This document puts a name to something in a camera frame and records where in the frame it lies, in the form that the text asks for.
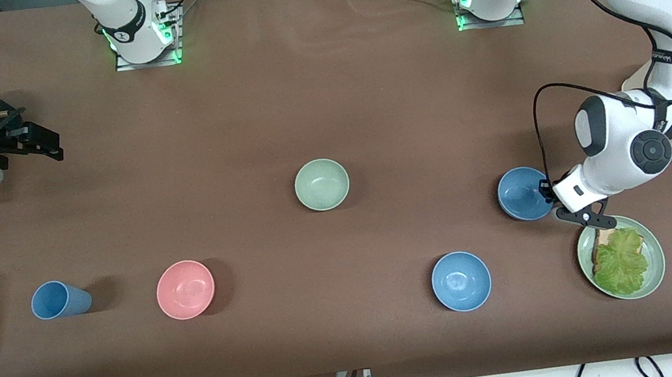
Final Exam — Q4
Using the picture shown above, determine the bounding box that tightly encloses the blue bowl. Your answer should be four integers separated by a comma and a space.
494, 163, 557, 225
428, 247, 496, 316

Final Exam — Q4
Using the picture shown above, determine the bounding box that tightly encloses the light green bowl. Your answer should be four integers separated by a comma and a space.
291, 155, 354, 215

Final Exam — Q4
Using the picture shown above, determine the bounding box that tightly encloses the pink bowl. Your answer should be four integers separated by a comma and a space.
152, 257, 219, 324

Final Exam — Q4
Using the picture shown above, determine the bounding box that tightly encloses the bread slice under lettuce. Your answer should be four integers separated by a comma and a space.
587, 219, 649, 275

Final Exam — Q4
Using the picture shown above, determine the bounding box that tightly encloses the green lettuce leaf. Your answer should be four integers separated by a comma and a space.
587, 225, 654, 300

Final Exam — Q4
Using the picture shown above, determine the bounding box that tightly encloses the light green plate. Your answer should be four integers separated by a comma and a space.
573, 208, 670, 307

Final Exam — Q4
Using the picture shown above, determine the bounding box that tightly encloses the blue plastic cup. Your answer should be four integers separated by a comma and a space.
28, 276, 94, 322

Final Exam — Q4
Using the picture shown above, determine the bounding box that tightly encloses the brown tablecloth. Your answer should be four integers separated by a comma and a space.
0, 0, 672, 377

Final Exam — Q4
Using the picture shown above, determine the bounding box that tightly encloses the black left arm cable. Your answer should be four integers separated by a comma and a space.
516, 0, 672, 188

